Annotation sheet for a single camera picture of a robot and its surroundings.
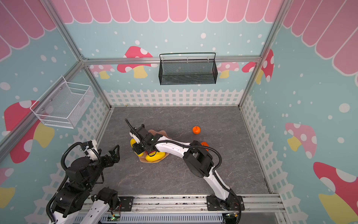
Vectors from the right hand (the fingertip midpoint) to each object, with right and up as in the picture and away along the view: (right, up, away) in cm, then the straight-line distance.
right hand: (134, 147), depth 85 cm
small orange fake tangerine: (+40, +9, +17) cm, 44 cm away
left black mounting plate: (0, -28, -11) cm, 30 cm away
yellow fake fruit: (0, +4, -2) cm, 4 cm away
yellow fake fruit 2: (+15, -5, -2) cm, 16 cm away
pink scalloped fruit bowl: (+5, -7, 0) cm, 8 cm away
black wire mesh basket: (+26, +52, +18) cm, 61 cm away
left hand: (-6, +2, -16) cm, 17 cm away
